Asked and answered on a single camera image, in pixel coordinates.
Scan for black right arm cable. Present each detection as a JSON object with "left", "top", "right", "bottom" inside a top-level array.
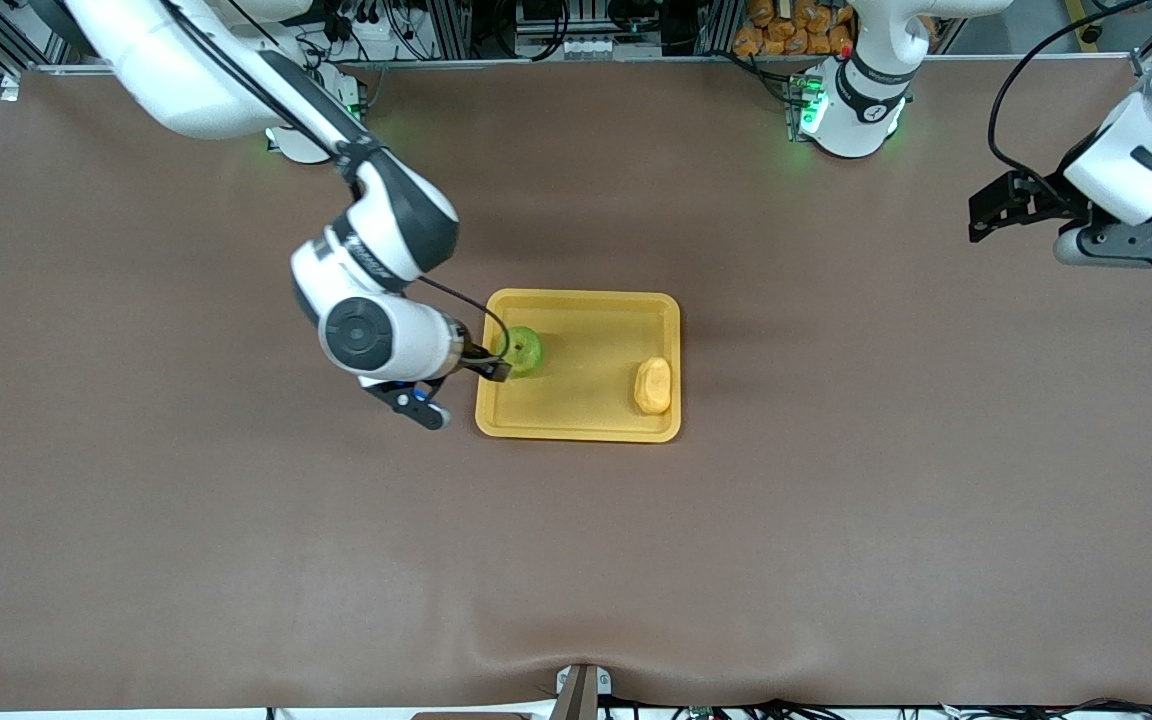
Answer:
[{"left": 161, "top": 0, "right": 512, "bottom": 363}]

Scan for metal table clamp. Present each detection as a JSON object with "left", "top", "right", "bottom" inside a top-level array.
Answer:
[{"left": 554, "top": 663, "right": 613, "bottom": 720}]

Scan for white power strip black plugs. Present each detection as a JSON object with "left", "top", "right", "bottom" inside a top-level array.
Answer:
[{"left": 326, "top": 5, "right": 417, "bottom": 46}]

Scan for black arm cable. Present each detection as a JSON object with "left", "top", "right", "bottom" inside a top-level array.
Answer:
[
  {"left": 161, "top": 0, "right": 512, "bottom": 363},
  {"left": 986, "top": 0, "right": 1152, "bottom": 201}
]

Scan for brown table cover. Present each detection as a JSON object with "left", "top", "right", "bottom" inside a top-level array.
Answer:
[{"left": 0, "top": 58, "right": 1152, "bottom": 713}]

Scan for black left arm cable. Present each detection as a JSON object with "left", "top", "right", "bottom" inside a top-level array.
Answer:
[{"left": 986, "top": 0, "right": 1152, "bottom": 201}]

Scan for pile of orange toy foods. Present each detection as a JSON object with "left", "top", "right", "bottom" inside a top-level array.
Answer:
[{"left": 732, "top": 0, "right": 857, "bottom": 58}]

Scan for small white power strip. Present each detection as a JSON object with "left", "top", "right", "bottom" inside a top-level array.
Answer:
[{"left": 534, "top": 35, "right": 629, "bottom": 61}]

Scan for yellow plastic tray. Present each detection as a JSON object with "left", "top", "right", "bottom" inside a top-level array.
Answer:
[{"left": 475, "top": 289, "right": 683, "bottom": 444}]

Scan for green toy apple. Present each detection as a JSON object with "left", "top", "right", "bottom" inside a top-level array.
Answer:
[{"left": 499, "top": 326, "right": 545, "bottom": 380}]

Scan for yellow toy potato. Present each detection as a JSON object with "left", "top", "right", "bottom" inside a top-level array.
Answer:
[{"left": 633, "top": 356, "right": 674, "bottom": 417}]

